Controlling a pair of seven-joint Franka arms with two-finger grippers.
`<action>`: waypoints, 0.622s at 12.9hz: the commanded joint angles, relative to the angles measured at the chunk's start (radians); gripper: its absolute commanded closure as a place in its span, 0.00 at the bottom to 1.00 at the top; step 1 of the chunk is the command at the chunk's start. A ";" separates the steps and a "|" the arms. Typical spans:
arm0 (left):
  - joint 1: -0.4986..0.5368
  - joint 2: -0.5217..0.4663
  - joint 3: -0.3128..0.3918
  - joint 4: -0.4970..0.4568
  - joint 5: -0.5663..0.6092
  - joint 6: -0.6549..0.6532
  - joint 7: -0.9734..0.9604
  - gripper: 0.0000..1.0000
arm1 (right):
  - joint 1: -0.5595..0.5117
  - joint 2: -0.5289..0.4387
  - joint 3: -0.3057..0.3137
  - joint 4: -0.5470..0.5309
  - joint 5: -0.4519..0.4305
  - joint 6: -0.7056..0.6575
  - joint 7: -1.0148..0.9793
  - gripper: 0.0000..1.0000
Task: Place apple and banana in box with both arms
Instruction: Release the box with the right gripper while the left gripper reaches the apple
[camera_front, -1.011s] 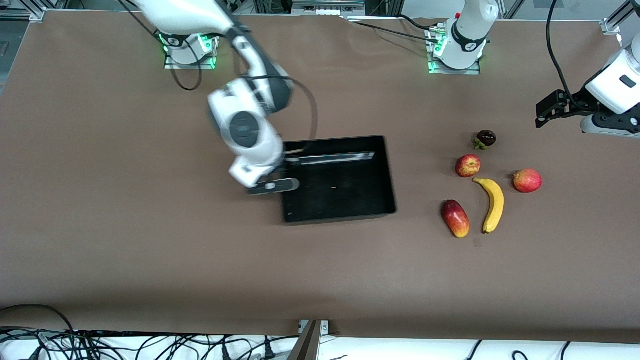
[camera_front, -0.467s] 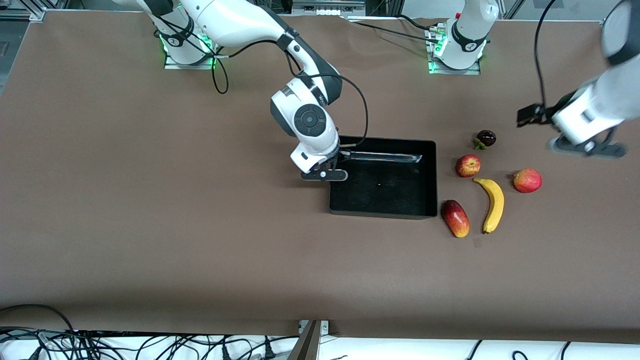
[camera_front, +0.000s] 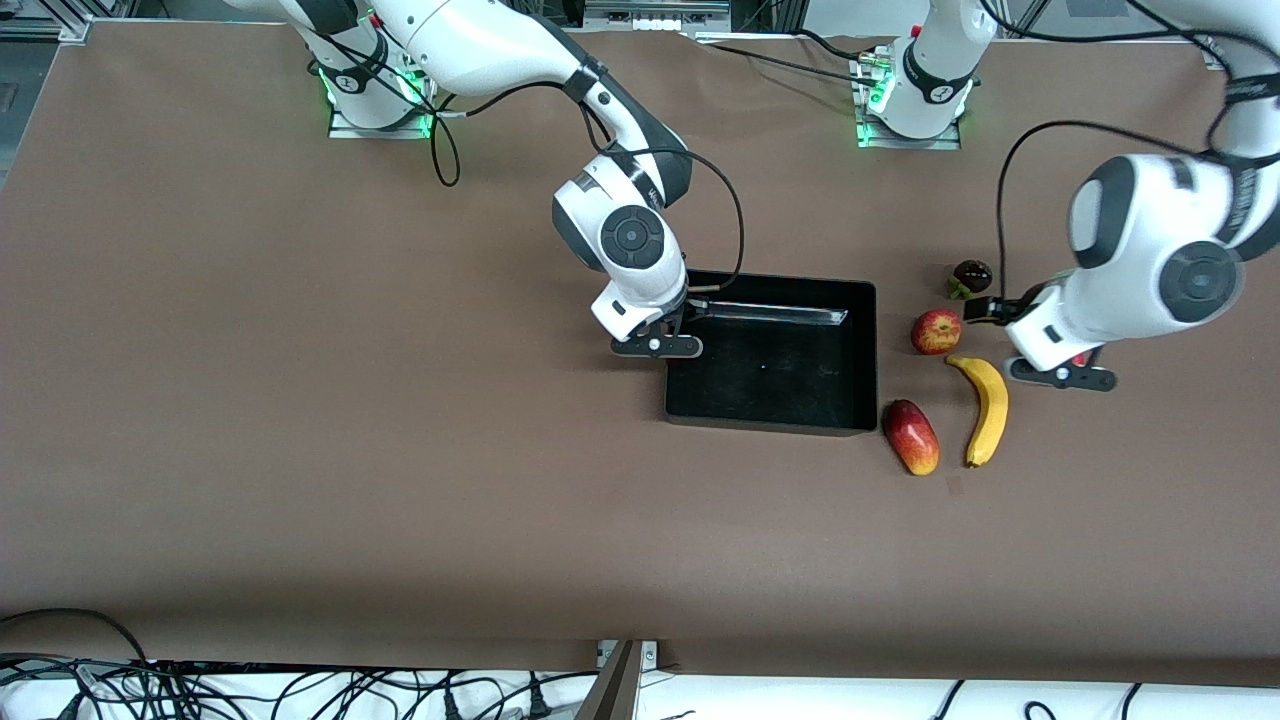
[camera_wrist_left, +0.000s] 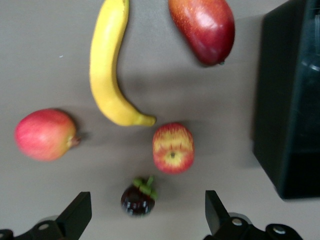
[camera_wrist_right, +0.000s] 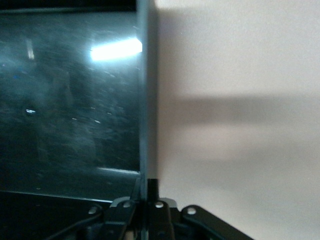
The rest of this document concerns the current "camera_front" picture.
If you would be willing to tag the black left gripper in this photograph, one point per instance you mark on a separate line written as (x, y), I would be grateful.
(1012, 305)

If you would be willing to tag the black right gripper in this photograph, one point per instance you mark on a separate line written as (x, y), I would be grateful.
(690, 308)

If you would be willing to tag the red yellow striped apple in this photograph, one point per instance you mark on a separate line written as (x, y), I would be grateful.
(936, 331)

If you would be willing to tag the yellow banana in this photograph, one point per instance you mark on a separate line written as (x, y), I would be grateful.
(990, 400)

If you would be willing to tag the black rectangular plastic box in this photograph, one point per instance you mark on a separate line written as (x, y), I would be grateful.
(780, 380)

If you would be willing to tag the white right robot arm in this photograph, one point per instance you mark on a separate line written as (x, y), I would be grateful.
(480, 40)

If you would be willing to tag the dark purple mangosteen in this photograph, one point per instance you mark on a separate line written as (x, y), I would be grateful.
(972, 276)

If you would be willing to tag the red yellow mango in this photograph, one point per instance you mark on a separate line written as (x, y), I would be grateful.
(910, 435)

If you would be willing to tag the brown table cover sheet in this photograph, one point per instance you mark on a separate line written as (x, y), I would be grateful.
(640, 520)

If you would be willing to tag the grey white equipment panel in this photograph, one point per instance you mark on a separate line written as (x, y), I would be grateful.
(655, 20)

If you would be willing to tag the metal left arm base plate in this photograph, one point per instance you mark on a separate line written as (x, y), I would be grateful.
(910, 143)

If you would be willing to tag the small metal edge bracket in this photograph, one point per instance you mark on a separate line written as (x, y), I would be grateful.
(650, 655)

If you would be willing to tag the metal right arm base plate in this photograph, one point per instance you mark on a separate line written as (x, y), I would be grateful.
(380, 132)

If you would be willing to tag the dark metal support post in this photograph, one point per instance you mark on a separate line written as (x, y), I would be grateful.
(612, 690)

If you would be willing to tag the silver corner bracket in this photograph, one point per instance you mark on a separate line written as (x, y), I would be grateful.
(75, 28)

